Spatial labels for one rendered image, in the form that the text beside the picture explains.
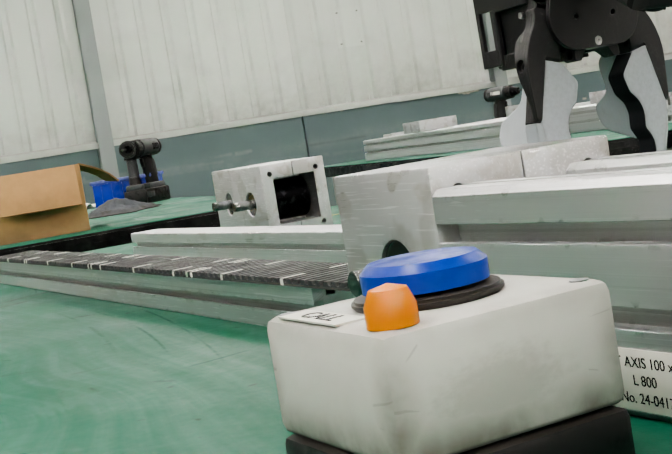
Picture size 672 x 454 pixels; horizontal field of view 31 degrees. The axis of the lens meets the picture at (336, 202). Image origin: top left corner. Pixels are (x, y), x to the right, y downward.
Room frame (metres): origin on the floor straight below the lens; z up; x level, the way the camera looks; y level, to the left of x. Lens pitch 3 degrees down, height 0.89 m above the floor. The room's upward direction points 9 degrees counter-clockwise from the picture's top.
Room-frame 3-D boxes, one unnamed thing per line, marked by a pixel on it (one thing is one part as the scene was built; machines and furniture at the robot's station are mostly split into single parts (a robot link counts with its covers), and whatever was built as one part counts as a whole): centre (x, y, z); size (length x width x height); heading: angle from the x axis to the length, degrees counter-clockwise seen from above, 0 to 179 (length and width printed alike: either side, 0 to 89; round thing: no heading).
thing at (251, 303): (1.14, 0.22, 0.79); 0.96 x 0.04 x 0.03; 27
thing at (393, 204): (0.57, -0.05, 0.83); 0.12 x 0.09 x 0.10; 117
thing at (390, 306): (0.33, -0.01, 0.85); 0.02 x 0.02 x 0.01
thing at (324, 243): (1.23, 0.05, 0.79); 0.96 x 0.04 x 0.03; 27
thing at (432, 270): (0.37, -0.02, 0.84); 0.04 x 0.04 x 0.02
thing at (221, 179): (1.67, 0.12, 0.83); 0.11 x 0.10 x 0.10; 114
